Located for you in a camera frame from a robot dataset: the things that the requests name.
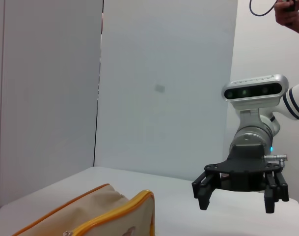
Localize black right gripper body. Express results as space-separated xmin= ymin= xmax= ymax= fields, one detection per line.
xmin=204 ymin=144 xmax=285 ymax=193

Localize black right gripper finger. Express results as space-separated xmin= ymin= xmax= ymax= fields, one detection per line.
xmin=263 ymin=169 xmax=290 ymax=214
xmin=191 ymin=171 xmax=223 ymax=211

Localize beige orange-trimmed bear food bag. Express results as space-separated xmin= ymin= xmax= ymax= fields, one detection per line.
xmin=10 ymin=183 xmax=156 ymax=236

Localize person's bare hand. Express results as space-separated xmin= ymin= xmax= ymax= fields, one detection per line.
xmin=273 ymin=0 xmax=299 ymax=27

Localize silver right gripper cable plug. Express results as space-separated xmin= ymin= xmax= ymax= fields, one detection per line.
xmin=264 ymin=153 xmax=289 ymax=167

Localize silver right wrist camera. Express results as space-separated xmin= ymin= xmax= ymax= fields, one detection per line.
xmin=221 ymin=73 xmax=290 ymax=110

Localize dark thin cable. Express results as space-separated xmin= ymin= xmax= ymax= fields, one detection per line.
xmin=249 ymin=0 xmax=279 ymax=18

